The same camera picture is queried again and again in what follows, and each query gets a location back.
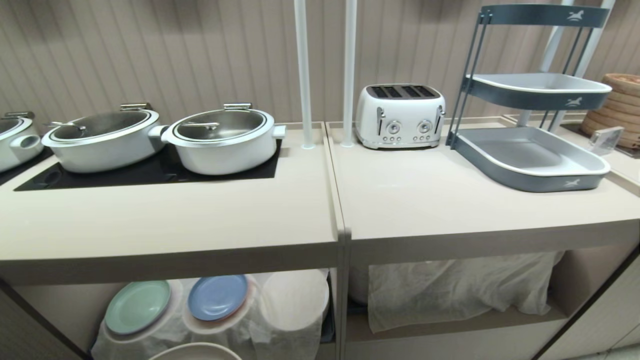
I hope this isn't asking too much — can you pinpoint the white plate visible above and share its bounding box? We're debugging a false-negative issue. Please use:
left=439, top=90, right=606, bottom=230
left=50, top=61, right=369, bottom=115
left=149, top=342, right=244, bottom=360
left=259, top=269, right=330, bottom=332

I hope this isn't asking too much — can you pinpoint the blue plate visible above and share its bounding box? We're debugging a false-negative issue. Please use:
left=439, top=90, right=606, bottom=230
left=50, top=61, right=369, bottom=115
left=187, top=274, right=249, bottom=322

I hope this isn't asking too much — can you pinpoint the beige counter unit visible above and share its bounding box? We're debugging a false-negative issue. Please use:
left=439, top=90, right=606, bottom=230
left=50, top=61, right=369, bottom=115
left=0, top=121, right=347, bottom=360
left=325, top=116, right=640, bottom=360

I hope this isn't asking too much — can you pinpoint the green plate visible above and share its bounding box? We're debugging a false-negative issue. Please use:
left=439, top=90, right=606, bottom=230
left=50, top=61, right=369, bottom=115
left=104, top=280, right=172, bottom=336

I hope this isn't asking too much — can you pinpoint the white four-slot toaster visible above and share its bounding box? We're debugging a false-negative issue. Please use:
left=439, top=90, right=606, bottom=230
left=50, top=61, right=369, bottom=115
left=355, top=83, right=447, bottom=150

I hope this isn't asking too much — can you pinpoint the white pot with glass lid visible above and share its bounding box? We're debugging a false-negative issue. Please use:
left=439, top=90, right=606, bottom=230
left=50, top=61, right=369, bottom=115
left=0, top=111, right=45, bottom=174
left=41, top=103, right=166, bottom=174
left=161, top=103, right=287, bottom=176

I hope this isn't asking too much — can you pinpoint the white vertical pole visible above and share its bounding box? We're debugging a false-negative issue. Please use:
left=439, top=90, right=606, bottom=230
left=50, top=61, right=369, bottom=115
left=293, top=0, right=316, bottom=150
left=341, top=0, right=359, bottom=148

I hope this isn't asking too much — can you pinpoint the black induction cooktop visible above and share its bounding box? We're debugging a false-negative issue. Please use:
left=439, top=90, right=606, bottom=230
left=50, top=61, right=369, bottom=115
left=14, top=139, right=283, bottom=192

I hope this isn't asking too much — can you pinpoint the grey three-tier tray rack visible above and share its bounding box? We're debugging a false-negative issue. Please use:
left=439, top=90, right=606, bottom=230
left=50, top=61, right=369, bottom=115
left=446, top=4, right=613, bottom=193

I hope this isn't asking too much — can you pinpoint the clear acrylic sign holder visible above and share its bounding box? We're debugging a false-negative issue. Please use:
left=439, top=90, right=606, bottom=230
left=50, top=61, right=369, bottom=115
left=587, top=126, right=625, bottom=156

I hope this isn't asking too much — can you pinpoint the bamboo steamer basket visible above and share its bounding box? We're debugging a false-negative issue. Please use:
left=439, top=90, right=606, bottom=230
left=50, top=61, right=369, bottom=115
left=580, top=73, right=640, bottom=149

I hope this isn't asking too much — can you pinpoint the white slanted frame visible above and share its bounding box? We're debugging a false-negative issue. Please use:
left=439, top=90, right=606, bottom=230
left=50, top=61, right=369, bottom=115
left=516, top=0, right=617, bottom=133

